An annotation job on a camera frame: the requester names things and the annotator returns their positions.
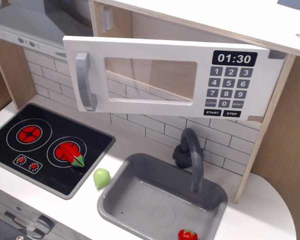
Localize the grey microwave door handle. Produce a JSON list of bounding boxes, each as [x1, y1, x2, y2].
[[75, 51, 97, 112]]

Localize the white toy microwave door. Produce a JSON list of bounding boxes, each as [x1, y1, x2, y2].
[[63, 36, 286, 122]]

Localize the wooden toy microwave cabinet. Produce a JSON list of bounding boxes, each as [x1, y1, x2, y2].
[[89, 0, 300, 203]]

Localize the grey toy range hood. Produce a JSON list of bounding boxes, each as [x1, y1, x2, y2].
[[0, 0, 93, 62]]

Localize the black toy induction stove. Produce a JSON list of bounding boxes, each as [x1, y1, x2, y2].
[[0, 103, 115, 200]]

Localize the red green toy chili pepper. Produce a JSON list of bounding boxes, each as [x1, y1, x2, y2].
[[59, 143, 85, 168]]

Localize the light green toy pear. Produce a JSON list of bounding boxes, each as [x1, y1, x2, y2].
[[93, 168, 111, 190]]

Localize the dark grey toy faucet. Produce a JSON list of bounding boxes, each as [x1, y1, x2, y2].
[[172, 128, 204, 193]]

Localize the grey plastic toy sink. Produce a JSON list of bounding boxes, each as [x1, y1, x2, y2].
[[97, 153, 228, 240]]

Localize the red toy strawberry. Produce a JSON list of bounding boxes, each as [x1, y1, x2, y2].
[[177, 229, 198, 240]]

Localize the grey oven door handle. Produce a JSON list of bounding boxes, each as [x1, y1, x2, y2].
[[1, 211, 55, 240]]

